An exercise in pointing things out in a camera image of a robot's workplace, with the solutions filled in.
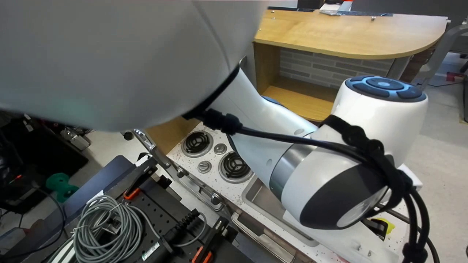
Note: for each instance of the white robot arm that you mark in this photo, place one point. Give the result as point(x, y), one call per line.
point(117, 65)

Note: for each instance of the steel toy sink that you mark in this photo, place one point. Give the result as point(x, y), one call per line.
point(264, 202)

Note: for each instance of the grey stove knob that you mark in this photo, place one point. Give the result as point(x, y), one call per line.
point(219, 148)
point(204, 167)

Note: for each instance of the black coil burner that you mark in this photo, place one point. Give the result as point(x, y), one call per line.
point(196, 144)
point(232, 169)

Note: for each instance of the wooden desk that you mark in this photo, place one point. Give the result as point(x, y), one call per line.
point(341, 44)

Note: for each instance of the black perforated board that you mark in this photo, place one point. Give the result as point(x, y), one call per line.
point(150, 228)

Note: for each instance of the orange-handled clamp left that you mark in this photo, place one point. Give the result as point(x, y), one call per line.
point(130, 195)

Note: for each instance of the orange-handled clamp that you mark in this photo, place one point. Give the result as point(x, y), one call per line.
point(203, 255)
point(130, 195)

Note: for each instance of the orange-handled clamp right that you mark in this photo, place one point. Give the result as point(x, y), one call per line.
point(203, 255)

